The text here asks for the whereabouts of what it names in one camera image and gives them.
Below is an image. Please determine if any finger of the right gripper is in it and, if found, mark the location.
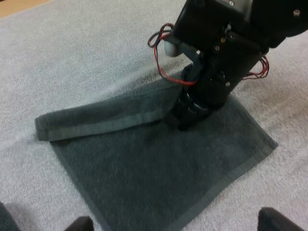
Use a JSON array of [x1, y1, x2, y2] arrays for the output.
[[166, 93, 210, 132]]

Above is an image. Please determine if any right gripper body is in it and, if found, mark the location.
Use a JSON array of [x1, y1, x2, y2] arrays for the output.
[[172, 0, 269, 108]]

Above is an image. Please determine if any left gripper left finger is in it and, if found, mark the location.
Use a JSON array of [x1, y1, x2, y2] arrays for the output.
[[64, 216, 94, 231]]

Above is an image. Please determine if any grey-green towel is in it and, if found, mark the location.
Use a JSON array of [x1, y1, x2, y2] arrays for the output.
[[35, 69, 279, 231]]

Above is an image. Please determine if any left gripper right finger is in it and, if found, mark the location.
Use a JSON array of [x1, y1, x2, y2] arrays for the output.
[[258, 207, 306, 231]]

